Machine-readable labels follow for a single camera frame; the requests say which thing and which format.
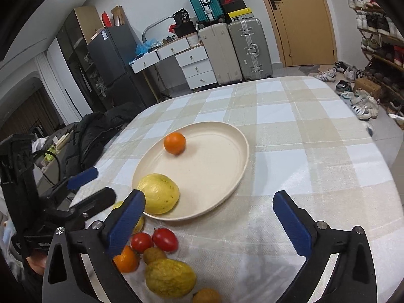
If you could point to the dark grey refrigerator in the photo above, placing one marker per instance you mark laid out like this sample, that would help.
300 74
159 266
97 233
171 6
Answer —
116 60

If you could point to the wooden shoe rack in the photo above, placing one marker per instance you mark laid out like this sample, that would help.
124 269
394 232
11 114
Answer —
386 58

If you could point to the black bag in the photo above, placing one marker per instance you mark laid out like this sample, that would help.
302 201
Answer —
185 30

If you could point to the yellow and black shoe box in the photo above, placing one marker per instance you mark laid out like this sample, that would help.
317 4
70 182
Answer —
240 14

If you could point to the wooden door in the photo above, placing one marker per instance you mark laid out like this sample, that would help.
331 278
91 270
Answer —
303 22

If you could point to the brown curtain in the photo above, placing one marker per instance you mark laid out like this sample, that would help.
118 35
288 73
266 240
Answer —
28 113

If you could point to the black printed pouch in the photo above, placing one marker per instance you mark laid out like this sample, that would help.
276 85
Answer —
182 16

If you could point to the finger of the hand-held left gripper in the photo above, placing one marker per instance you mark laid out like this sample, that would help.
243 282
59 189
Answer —
94 200
83 176

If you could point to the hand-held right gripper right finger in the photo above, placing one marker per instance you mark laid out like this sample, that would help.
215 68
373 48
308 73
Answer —
292 224

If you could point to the cardboard box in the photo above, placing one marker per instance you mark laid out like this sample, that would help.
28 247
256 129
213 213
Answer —
118 15

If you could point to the grey curved metal tube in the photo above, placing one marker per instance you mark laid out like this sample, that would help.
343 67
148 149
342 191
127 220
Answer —
151 23

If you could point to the white ribbed container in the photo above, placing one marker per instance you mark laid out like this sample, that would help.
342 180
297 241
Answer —
193 40

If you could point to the blue plastic bag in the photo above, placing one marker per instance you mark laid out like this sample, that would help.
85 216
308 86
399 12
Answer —
145 46

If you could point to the greenish yellow citrus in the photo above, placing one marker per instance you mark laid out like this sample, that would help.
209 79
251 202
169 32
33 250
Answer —
139 224

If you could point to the wrinkled yellow citrus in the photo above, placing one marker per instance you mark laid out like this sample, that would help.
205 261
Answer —
170 277

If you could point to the beige hard suitcase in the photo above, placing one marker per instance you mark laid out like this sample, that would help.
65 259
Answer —
219 53

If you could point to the red tomato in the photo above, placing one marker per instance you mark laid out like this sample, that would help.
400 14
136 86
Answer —
141 242
165 239

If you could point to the white desk with drawers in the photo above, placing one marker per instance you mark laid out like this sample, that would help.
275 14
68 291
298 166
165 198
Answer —
192 63

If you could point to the tall black glass cabinet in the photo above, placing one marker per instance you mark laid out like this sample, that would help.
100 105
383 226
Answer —
72 56

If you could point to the red bag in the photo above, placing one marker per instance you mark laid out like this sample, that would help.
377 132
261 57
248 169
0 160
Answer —
106 19

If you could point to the rows of sneakers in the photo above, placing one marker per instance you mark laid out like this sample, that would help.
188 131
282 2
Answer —
375 22

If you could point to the orange mandarin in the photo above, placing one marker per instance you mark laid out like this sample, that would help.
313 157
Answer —
175 143
127 262

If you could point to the large smooth yellow citrus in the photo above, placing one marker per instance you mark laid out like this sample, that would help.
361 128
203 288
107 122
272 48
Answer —
159 194

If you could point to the brown speckled round fruit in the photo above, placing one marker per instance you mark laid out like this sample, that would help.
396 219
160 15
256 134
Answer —
206 296

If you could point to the black padded jacket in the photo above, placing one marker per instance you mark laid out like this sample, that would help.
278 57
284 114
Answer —
94 132

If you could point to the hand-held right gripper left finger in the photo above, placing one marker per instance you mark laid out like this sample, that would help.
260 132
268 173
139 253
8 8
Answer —
126 224

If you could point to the plain black shoe box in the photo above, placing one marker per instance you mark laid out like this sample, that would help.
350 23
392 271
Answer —
234 6

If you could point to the teal hard suitcase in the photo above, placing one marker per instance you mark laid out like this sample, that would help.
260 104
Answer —
200 0

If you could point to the white crumpled cloth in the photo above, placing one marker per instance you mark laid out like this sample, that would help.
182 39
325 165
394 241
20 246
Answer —
39 145

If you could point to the cream round plate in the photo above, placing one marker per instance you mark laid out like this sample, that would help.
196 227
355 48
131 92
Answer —
205 170

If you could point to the small brown round fruit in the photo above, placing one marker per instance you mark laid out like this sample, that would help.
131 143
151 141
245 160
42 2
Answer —
154 255

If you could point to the silver grey hard suitcase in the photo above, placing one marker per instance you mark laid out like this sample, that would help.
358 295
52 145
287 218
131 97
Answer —
249 49

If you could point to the lime green object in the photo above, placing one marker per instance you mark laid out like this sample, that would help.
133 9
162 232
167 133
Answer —
51 155

